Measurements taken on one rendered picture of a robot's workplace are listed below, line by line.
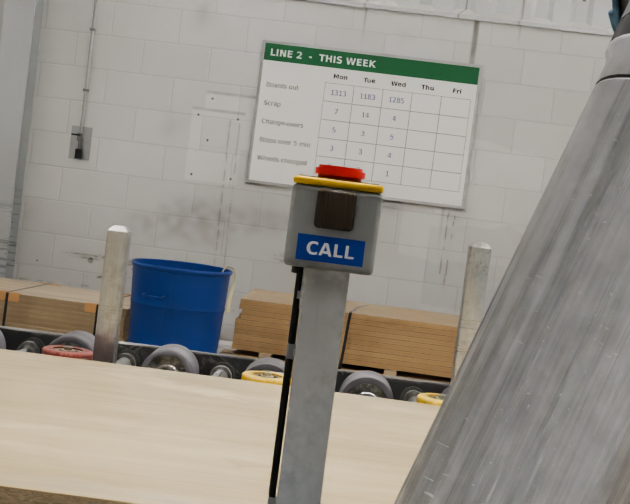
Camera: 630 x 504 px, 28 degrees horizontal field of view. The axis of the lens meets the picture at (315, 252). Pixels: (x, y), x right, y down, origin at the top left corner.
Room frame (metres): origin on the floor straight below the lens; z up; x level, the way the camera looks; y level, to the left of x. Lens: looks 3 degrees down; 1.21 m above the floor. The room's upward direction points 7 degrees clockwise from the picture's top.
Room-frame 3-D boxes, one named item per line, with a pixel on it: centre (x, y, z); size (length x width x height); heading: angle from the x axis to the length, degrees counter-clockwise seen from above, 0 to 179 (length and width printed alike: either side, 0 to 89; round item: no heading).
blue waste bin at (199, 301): (6.76, 0.69, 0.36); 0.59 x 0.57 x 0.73; 176
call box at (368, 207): (1.00, -0.01, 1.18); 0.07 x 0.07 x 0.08; 89
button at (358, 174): (1.00, -0.01, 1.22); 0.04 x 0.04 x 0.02
